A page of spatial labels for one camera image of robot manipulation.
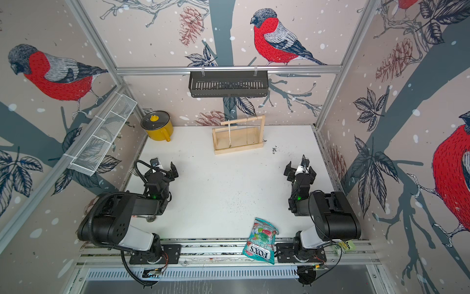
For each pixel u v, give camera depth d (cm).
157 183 70
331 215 46
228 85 106
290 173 82
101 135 88
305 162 76
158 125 108
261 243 73
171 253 73
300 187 68
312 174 82
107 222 44
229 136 113
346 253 74
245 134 109
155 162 78
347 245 75
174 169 86
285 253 73
